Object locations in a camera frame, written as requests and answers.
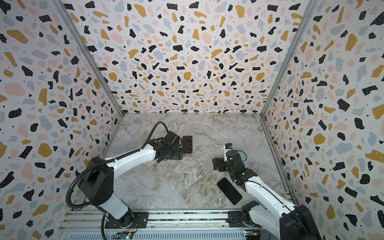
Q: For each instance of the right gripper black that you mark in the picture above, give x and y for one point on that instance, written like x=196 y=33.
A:
x=224 y=163

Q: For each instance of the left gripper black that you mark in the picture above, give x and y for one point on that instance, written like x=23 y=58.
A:
x=178 y=153

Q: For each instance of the black phone case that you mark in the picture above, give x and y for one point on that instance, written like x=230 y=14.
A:
x=187 y=146

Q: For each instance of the black phone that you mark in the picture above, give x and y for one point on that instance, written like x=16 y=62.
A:
x=229 y=190

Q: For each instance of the light blue phone case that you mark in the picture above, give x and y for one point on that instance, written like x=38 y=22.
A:
x=244 y=158

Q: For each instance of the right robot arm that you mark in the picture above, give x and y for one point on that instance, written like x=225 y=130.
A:
x=281 y=218

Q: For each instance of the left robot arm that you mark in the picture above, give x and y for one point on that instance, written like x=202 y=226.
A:
x=97 y=181

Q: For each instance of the right circuit board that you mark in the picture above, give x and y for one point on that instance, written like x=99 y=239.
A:
x=253 y=235

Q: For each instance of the circuit board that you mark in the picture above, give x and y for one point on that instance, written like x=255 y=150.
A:
x=125 y=235
x=253 y=235

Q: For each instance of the left circuit board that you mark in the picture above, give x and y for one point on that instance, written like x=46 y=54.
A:
x=125 y=235

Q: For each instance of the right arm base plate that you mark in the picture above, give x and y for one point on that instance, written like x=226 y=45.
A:
x=246 y=219

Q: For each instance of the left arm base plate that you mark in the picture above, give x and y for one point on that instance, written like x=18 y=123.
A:
x=135 y=220

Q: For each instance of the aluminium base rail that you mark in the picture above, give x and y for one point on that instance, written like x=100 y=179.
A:
x=162 y=225

